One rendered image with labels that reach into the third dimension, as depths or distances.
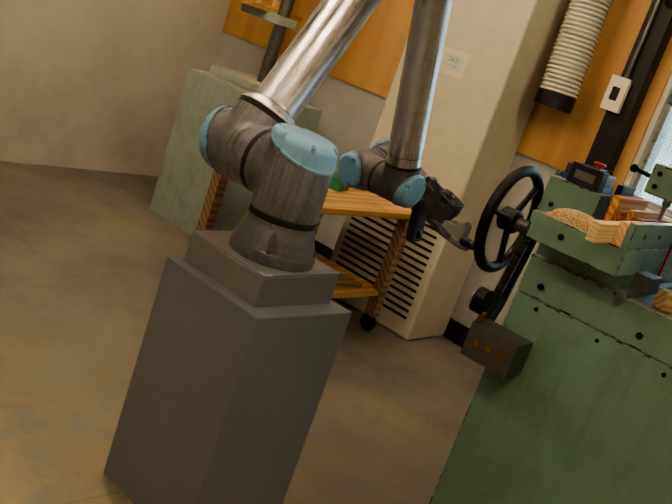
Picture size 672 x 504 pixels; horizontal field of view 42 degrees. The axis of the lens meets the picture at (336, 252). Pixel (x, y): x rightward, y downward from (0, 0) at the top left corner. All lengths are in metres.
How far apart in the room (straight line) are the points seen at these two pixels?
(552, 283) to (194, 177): 2.40
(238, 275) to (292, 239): 0.13
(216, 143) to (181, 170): 2.19
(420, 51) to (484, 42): 1.49
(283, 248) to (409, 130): 0.48
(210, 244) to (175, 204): 2.28
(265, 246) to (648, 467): 0.91
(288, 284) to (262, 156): 0.27
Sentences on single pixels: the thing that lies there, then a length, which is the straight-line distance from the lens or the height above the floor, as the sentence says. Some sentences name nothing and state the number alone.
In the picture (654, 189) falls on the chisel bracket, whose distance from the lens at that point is 2.08.
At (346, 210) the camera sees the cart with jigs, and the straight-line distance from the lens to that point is 3.07.
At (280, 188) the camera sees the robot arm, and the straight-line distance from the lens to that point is 1.79.
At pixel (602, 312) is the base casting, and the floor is 0.75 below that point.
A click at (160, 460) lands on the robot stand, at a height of 0.14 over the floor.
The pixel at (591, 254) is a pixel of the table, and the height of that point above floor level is 0.86.
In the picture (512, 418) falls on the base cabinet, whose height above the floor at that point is 0.44.
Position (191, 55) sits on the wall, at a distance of 4.85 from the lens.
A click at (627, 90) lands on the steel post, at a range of 3.46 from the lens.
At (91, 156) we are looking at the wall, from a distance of 4.68.
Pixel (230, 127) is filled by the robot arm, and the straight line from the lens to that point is 1.93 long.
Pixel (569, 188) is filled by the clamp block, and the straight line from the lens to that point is 2.12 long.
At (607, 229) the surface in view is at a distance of 1.79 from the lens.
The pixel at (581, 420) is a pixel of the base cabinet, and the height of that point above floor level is 0.52.
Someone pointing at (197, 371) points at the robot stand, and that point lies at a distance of 1.86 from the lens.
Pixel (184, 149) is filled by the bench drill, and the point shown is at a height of 0.35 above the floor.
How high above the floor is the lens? 1.15
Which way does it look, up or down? 14 degrees down
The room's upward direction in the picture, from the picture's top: 19 degrees clockwise
